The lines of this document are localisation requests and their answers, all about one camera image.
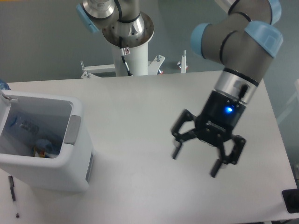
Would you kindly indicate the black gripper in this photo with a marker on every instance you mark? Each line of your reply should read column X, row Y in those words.
column 218, row 121

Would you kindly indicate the white frame at right edge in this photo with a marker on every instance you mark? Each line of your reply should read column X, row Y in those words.
column 290, row 104

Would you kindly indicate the colourful snack packaging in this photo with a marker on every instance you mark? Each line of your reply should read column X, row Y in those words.
column 37, row 152

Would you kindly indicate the black device at table edge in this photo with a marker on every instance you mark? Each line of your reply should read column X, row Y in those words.
column 291, row 199

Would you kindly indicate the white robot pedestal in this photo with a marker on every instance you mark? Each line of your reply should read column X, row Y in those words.
column 129, row 44

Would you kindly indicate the white trash can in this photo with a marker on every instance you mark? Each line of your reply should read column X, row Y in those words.
column 68, row 171

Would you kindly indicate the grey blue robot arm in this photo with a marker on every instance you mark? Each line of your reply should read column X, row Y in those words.
column 245, row 43

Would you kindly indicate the clear plastic water bottle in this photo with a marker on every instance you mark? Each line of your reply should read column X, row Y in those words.
column 33, row 132

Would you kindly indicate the black pen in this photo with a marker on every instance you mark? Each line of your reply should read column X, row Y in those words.
column 11, row 185

